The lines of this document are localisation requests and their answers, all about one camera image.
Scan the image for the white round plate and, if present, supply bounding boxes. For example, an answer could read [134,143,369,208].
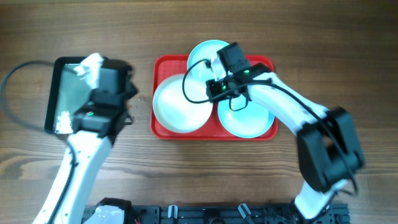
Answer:
[152,74,213,133]

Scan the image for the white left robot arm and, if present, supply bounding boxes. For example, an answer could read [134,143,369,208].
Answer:
[34,87,138,223]

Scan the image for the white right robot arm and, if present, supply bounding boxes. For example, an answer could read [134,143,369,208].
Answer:
[206,63,365,222]

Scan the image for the red plastic tray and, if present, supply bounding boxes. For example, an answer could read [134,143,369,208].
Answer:
[150,54,279,141]

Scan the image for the black tray with water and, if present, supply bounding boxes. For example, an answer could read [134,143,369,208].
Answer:
[44,53,107,134]

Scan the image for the teal plate at right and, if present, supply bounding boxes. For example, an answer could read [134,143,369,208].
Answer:
[217,95,275,139]

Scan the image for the teal plate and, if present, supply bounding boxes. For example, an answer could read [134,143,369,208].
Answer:
[217,95,275,139]
[187,40,229,84]

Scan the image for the teal plate at back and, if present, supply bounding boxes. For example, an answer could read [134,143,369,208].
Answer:
[187,40,229,84]

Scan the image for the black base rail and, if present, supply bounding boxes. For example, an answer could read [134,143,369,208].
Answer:
[82,202,351,224]

